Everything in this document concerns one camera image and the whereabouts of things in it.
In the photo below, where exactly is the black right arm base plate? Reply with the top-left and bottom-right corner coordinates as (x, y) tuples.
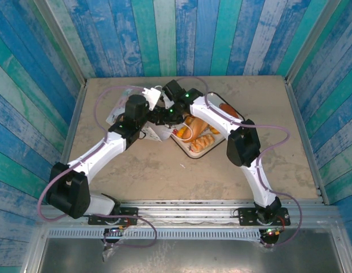
(238, 206), (291, 227)

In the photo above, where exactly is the pale braided fake bread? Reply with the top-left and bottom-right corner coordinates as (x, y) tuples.
(190, 133), (216, 154)

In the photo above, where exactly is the long beige fake baguette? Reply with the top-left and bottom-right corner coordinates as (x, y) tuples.
(187, 115), (210, 140)

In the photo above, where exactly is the aluminium mounting rail frame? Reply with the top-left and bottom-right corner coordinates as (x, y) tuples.
(36, 200), (340, 228)

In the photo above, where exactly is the grey slotted cable duct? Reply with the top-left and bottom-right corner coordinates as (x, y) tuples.
(47, 228), (262, 240)

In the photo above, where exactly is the black round mount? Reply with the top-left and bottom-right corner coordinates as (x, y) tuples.
(101, 235), (119, 248)
(260, 235), (279, 249)

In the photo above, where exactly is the white strawberry print tray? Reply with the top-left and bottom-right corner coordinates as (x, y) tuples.
(169, 93), (246, 159)

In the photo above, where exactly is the steel sheet panel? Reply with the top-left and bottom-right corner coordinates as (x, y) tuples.
(38, 237), (345, 273)

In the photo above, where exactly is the white paper bag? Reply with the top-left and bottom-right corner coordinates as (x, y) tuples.
(105, 84), (194, 144)

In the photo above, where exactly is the aluminium corner post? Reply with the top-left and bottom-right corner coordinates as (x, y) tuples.
(285, 0), (343, 83)
(33, 0), (88, 87)

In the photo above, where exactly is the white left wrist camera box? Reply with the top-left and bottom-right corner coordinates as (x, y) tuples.
(141, 86), (162, 107)

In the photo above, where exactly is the clear plastic wrap scrap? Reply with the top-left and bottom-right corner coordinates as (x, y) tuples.
(101, 238), (124, 262)

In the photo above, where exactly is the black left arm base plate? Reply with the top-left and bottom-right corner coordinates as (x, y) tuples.
(88, 207), (139, 226)

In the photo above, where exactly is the aluminium table side rail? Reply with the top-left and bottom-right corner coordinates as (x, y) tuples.
(47, 82), (88, 204)
(285, 78), (330, 204)

